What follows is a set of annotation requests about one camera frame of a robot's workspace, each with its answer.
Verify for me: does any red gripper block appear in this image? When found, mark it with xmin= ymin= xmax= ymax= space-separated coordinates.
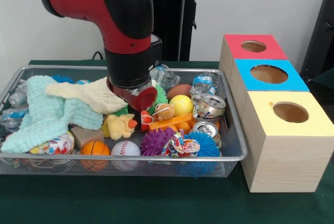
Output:
xmin=106 ymin=79 xmax=158 ymax=133

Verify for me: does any yellow plush duck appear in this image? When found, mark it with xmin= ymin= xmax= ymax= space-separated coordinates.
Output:
xmin=104 ymin=113 xmax=138 ymax=140

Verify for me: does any colourful print cloth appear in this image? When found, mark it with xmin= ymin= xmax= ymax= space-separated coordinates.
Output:
xmin=161 ymin=129 xmax=201 ymax=158

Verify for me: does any cream waffle cloth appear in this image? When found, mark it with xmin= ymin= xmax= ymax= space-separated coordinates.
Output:
xmin=45 ymin=76 xmax=128 ymax=115

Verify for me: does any mint green waffle cloth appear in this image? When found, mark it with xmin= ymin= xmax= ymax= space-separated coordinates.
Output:
xmin=1 ymin=75 xmax=105 ymax=154

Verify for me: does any silver mesh bin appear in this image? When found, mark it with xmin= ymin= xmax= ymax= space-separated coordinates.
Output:
xmin=0 ymin=64 xmax=248 ymax=176

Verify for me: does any wooden three-hole box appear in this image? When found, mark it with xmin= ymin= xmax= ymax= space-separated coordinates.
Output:
xmin=218 ymin=34 xmax=334 ymax=193

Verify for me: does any brown plush bear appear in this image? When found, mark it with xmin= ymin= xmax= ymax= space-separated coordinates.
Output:
xmin=152 ymin=103 xmax=175 ymax=122

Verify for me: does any purple spiky ball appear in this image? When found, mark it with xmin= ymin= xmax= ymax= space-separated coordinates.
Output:
xmin=140 ymin=127 xmax=177 ymax=156

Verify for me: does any white toy baseball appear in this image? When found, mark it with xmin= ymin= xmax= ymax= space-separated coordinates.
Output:
xmin=111 ymin=140 xmax=141 ymax=170

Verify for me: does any orange toy brick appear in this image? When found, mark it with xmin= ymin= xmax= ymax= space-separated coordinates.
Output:
xmin=149 ymin=113 xmax=196 ymax=133

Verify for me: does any orange toy basketball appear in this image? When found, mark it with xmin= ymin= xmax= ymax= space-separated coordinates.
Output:
xmin=80 ymin=140 xmax=111 ymax=170

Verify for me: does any crushed can with gold print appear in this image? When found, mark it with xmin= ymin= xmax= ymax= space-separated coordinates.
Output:
xmin=191 ymin=94 xmax=225 ymax=122

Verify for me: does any blue fuzzy ball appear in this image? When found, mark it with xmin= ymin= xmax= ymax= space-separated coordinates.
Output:
xmin=182 ymin=131 xmax=222 ymax=176

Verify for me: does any dark green tablecloth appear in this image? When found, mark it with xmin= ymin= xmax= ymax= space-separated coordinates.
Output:
xmin=0 ymin=59 xmax=334 ymax=224
xmin=312 ymin=71 xmax=334 ymax=97

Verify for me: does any black chair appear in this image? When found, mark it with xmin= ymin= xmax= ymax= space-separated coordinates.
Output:
xmin=300 ymin=0 xmax=334 ymax=78

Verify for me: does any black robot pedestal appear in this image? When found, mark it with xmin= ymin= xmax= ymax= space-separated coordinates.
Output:
xmin=148 ymin=0 xmax=209 ymax=62

